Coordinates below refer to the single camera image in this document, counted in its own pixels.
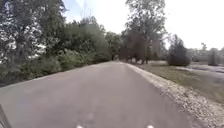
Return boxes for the grey asphalt path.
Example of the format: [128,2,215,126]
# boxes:
[0,60,206,128]

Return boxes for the dark conical tree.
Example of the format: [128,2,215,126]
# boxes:
[167,33,191,67]

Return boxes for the distant row of trees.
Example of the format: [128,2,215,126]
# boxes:
[187,42,224,67]

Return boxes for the tall trees beside path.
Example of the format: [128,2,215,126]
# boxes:
[119,0,167,65]

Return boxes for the wood of green trees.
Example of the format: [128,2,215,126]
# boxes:
[0,0,123,88]

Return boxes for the grass field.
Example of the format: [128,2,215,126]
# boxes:
[136,62,224,105]

